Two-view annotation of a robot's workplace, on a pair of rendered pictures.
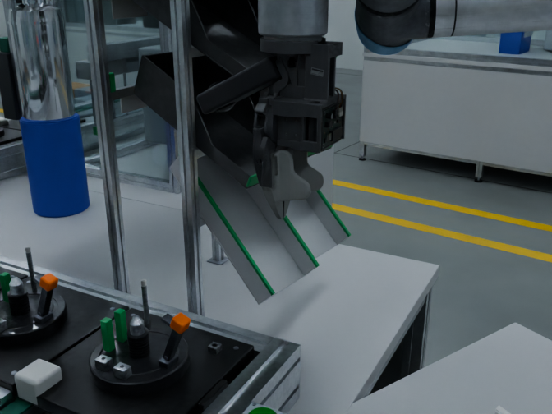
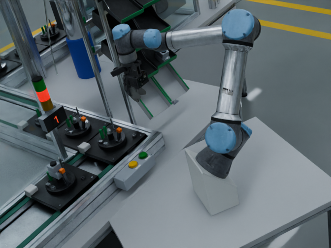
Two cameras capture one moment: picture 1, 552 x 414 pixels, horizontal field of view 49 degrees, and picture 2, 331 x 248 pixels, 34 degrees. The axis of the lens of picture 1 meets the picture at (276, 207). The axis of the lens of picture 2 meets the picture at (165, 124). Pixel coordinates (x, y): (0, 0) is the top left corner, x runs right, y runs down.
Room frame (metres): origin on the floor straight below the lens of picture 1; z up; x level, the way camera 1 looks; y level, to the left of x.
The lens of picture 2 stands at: (-1.25, -0.73, 2.45)
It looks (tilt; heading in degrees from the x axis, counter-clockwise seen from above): 34 degrees down; 18
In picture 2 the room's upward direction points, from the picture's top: 14 degrees counter-clockwise
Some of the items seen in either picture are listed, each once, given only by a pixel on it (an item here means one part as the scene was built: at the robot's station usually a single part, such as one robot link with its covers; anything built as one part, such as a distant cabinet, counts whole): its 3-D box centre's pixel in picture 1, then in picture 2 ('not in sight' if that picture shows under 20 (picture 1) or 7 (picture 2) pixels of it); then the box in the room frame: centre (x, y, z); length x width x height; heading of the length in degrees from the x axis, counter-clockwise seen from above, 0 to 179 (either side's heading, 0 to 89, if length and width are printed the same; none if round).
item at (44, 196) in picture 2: not in sight; (62, 185); (0.44, 0.36, 0.96); 0.24 x 0.24 x 0.02; 62
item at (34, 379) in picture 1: (137, 339); (110, 135); (0.74, 0.20, 1.01); 0.24 x 0.24 x 0.13; 62
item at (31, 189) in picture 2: not in sight; (31, 191); (0.40, 0.49, 0.97); 0.05 x 0.05 x 0.04; 62
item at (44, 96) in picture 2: not in sight; (43, 94); (0.63, 0.39, 1.34); 0.05 x 0.05 x 0.05
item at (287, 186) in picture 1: (288, 187); (136, 95); (0.66, -0.01, 1.27); 0.06 x 0.03 x 0.09; 62
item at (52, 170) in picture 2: not in sight; (53, 168); (0.45, 0.37, 1.06); 0.08 x 0.04 x 0.07; 61
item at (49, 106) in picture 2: not in sight; (46, 103); (0.63, 0.39, 1.29); 0.05 x 0.05 x 0.05
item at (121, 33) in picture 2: not in sight; (123, 39); (0.68, -0.02, 1.53); 0.09 x 0.08 x 0.11; 81
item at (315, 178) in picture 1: (300, 180); (141, 91); (0.69, -0.03, 1.27); 0.06 x 0.03 x 0.09; 62
